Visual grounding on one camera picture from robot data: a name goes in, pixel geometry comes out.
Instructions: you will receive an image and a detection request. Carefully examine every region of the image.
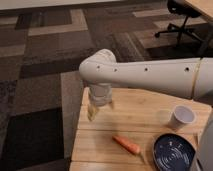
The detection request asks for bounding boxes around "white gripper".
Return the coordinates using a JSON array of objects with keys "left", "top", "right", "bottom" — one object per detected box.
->
[{"left": 88, "top": 84, "right": 114, "bottom": 121}]

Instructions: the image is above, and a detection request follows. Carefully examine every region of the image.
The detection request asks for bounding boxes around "orange pepper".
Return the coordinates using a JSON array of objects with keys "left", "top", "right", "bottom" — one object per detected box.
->
[{"left": 113, "top": 135, "right": 141, "bottom": 155}]

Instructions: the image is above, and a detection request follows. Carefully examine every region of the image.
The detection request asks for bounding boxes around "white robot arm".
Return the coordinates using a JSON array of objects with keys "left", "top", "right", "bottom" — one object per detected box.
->
[{"left": 79, "top": 49, "right": 213, "bottom": 171}]

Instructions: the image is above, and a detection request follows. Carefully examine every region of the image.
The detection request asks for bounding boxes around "white ceramic cup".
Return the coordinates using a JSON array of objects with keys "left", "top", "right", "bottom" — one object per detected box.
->
[{"left": 168, "top": 105, "right": 196, "bottom": 130}]

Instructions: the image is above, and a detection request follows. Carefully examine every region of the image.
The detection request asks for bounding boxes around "dark blue plate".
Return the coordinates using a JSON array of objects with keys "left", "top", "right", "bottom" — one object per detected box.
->
[{"left": 153, "top": 133, "right": 195, "bottom": 171}]

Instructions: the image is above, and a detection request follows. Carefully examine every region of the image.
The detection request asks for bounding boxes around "black office chair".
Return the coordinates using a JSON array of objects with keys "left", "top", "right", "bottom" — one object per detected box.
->
[{"left": 154, "top": 0, "right": 203, "bottom": 46}]

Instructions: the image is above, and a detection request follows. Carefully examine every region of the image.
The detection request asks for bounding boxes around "wooden desk in background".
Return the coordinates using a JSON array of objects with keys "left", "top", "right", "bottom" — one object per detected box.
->
[{"left": 184, "top": 0, "right": 213, "bottom": 21}]

